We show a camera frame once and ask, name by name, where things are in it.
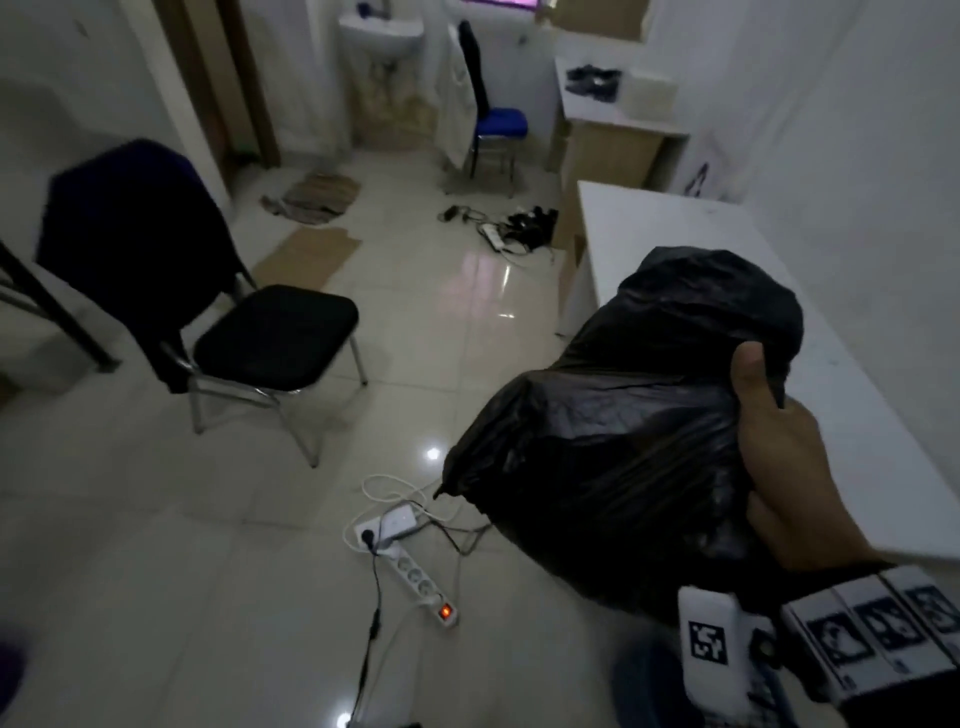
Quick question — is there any white wash basin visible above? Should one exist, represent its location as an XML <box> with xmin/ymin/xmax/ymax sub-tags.
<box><xmin>337</xmin><ymin>11</ymin><xmax>426</xmax><ymax>60</ymax></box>

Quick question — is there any black office chair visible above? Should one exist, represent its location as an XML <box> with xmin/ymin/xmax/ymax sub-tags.
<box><xmin>36</xmin><ymin>138</ymin><xmax>370</xmax><ymax>470</ymax></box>

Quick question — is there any white box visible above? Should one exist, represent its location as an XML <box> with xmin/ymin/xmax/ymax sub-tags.
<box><xmin>621</xmin><ymin>69</ymin><xmax>680</xmax><ymax>114</ymax></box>

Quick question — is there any wooden cabinet with white top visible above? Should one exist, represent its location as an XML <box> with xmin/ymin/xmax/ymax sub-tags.
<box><xmin>546</xmin><ymin>56</ymin><xmax>691</xmax><ymax>256</ymax></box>

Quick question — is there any tangle of black cables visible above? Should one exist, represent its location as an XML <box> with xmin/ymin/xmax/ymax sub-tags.
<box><xmin>437</xmin><ymin>204</ymin><xmax>560</xmax><ymax>260</ymax></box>

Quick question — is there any flat brown cardboard sheet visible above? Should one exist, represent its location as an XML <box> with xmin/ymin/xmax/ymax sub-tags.
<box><xmin>251</xmin><ymin>227</ymin><xmax>364</xmax><ymax>292</ymax></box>

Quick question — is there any person's right hand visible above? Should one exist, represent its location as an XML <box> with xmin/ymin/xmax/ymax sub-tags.
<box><xmin>729</xmin><ymin>341</ymin><xmax>888</xmax><ymax>575</ymax></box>

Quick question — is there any dark cloth item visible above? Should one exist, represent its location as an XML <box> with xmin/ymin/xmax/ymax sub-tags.
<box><xmin>564</xmin><ymin>65</ymin><xmax>622</xmax><ymax>99</ymax></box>

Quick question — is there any blue seat chair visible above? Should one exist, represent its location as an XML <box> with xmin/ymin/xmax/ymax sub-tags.
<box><xmin>456</xmin><ymin>19</ymin><xmax>529</xmax><ymax>198</ymax></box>

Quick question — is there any striped floor rag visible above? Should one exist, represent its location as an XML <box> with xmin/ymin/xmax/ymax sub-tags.
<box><xmin>259</xmin><ymin>172</ymin><xmax>363</xmax><ymax>226</ymax></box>

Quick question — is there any white cable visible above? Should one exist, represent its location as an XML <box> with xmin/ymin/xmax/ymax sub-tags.
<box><xmin>343</xmin><ymin>472</ymin><xmax>466</xmax><ymax>556</ymax></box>

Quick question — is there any dark jacket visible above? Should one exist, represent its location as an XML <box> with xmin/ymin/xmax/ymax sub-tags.
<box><xmin>36</xmin><ymin>138</ymin><xmax>245</xmax><ymax>395</ymax></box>

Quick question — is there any wooden door frame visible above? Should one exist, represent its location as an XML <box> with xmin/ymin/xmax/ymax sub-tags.
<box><xmin>153</xmin><ymin>0</ymin><xmax>282</xmax><ymax>177</ymax></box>

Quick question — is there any black power cable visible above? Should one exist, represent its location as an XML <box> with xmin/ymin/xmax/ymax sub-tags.
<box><xmin>346</xmin><ymin>517</ymin><xmax>492</xmax><ymax>728</ymax></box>

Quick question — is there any white coat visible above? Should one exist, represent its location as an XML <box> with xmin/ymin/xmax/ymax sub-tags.
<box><xmin>433</xmin><ymin>22</ymin><xmax>480</xmax><ymax>172</ymax></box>

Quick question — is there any black metal stand leg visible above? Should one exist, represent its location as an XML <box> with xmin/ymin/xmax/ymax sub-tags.
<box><xmin>0</xmin><ymin>240</ymin><xmax>121</xmax><ymax>374</ymax></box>

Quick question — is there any white power adapter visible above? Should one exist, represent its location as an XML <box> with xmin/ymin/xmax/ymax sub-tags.
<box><xmin>377</xmin><ymin>504</ymin><xmax>421</xmax><ymax>543</ymax></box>

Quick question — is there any white table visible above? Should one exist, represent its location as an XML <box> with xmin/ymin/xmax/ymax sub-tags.
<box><xmin>558</xmin><ymin>180</ymin><xmax>960</xmax><ymax>564</ymax></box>

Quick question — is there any black plastic garbage bag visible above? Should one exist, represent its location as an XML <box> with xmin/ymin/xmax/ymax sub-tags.
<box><xmin>433</xmin><ymin>246</ymin><xmax>805</xmax><ymax>624</ymax></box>

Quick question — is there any wrist tracker with marker tags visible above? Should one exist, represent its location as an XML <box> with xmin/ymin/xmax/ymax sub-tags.
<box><xmin>677</xmin><ymin>564</ymin><xmax>960</xmax><ymax>717</ymax></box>

